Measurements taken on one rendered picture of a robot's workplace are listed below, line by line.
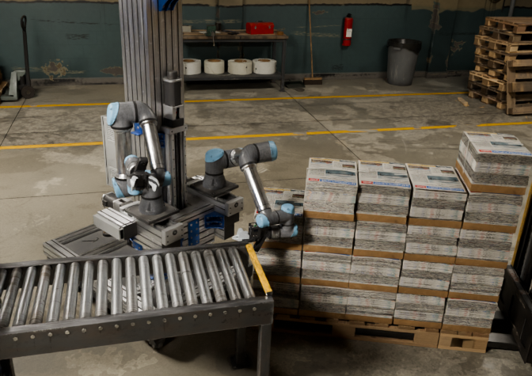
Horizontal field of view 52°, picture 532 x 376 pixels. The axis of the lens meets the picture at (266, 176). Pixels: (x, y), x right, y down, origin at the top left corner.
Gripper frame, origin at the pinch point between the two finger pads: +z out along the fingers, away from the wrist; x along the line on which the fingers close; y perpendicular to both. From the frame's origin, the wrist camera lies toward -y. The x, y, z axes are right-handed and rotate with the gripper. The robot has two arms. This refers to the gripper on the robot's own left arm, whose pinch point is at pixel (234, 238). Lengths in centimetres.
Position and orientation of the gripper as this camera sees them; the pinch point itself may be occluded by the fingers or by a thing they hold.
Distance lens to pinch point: 300.0
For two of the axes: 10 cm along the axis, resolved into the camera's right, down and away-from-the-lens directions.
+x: 2.4, 3.9, -8.9
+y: 0.4, -9.2, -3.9
